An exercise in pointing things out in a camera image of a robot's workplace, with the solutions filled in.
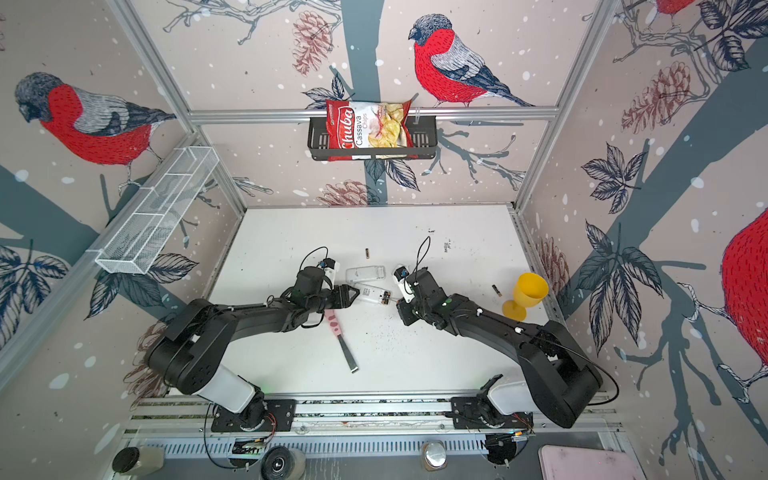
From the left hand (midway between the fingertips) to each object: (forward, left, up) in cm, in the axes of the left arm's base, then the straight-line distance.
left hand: (353, 292), depth 90 cm
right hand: (-6, -13, 0) cm, 15 cm away
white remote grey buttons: (+10, -1, -5) cm, 12 cm away
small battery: (+3, -47, -6) cm, 47 cm away
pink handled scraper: (-9, +6, -5) cm, 11 cm away
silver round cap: (-40, -20, +5) cm, 46 cm away
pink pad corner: (-42, -50, -3) cm, 65 cm away
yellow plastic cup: (-1, -53, +2) cm, 53 cm away
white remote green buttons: (+2, -6, -5) cm, 8 cm away
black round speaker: (-41, +11, +5) cm, 43 cm away
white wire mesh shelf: (+3, +50, +24) cm, 56 cm away
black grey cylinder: (-40, +42, +4) cm, 59 cm away
